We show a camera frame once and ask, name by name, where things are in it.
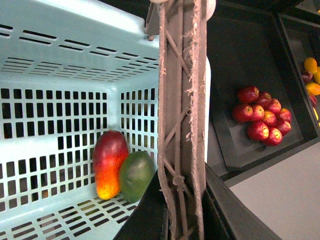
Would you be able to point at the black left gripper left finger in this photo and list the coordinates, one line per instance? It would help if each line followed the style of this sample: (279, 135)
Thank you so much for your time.
(150, 219)

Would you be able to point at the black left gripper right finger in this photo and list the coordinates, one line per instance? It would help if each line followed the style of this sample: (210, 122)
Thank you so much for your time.
(225, 217)

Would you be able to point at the green avocado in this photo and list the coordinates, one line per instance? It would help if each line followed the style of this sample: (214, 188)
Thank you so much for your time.
(135, 175)

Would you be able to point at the red yellow mango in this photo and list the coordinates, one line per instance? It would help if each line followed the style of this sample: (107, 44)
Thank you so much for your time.
(109, 153)

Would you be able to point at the brown basket handle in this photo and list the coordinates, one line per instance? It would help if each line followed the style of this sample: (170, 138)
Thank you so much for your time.
(182, 124)

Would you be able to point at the dark red mango far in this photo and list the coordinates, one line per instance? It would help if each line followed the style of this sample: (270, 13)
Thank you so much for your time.
(307, 76)

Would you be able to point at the yellow mango far tray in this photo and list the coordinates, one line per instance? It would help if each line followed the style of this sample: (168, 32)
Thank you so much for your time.
(310, 64)

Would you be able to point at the red apple front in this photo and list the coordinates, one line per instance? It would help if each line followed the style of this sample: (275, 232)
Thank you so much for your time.
(283, 126)

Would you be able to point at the red apple in pile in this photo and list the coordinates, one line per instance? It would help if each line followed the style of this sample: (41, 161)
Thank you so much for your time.
(248, 94)

